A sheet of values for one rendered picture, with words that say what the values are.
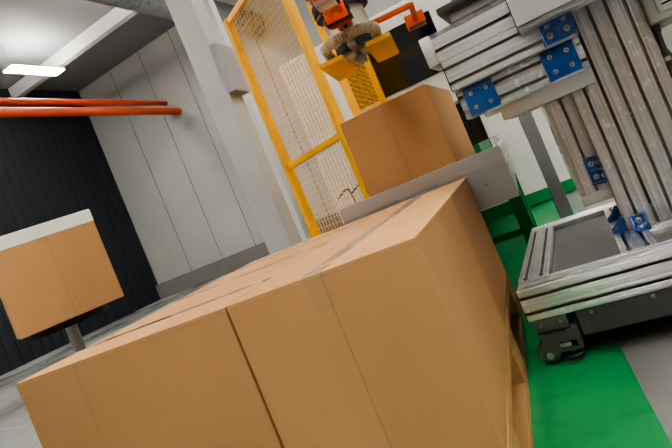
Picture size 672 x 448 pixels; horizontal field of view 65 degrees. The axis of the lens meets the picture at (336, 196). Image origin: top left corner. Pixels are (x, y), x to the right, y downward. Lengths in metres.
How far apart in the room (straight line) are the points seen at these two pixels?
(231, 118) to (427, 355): 2.44
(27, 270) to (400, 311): 1.76
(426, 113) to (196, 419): 1.47
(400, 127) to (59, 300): 1.54
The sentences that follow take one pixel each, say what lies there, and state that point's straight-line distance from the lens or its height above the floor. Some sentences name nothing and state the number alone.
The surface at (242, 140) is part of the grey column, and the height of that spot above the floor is 1.19.
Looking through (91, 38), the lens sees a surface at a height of 5.96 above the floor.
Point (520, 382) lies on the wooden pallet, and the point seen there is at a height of 0.03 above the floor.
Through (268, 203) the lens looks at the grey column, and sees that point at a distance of 3.12.
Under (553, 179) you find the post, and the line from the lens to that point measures 2.69.
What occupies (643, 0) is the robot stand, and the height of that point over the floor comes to 0.83.
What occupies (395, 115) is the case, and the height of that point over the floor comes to 0.88.
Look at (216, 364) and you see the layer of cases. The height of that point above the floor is 0.44.
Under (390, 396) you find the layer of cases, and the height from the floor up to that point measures 0.29.
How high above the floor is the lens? 0.65
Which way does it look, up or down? 1 degrees up
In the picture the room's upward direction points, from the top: 23 degrees counter-clockwise
